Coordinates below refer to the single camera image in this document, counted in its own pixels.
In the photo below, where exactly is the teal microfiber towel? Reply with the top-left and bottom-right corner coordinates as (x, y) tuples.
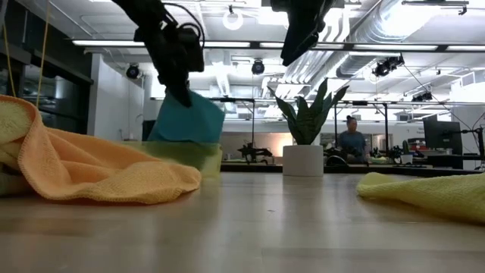
(147, 89), (227, 144)

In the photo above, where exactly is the orange microfiber towel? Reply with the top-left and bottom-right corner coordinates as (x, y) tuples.
(0, 94), (202, 206)

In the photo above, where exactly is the yellow translucent plastic bin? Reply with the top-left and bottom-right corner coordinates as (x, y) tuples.
(120, 140), (224, 179)

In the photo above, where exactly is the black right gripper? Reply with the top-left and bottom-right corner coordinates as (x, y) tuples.
(271, 0), (336, 67)

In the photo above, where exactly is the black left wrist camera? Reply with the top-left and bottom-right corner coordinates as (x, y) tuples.
(177, 24), (206, 73)

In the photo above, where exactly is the person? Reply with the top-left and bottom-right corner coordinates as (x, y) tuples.
(336, 115), (369, 165)

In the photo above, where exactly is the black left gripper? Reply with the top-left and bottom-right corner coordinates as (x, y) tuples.
(134, 20), (193, 108)

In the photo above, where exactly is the long ceiling light bar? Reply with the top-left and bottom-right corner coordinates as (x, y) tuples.
(71, 39), (485, 53)

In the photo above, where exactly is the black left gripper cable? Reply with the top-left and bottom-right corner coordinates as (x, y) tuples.
(162, 2), (206, 50)

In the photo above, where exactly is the black computer monitor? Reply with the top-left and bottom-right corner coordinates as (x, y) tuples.
(423, 120), (464, 155)
(142, 120), (157, 142)

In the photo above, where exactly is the artificial green snake plant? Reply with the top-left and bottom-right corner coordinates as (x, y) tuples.
(267, 77), (350, 147)

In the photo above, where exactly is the white round plant pot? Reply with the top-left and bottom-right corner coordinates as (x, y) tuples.
(282, 144), (325, 177)

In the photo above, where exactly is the white ring lamp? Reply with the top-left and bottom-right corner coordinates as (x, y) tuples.
(222, 7), (245, 31)

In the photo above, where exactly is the silver ventilation duct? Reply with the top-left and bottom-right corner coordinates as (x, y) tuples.
(336, 0), (425, 79)

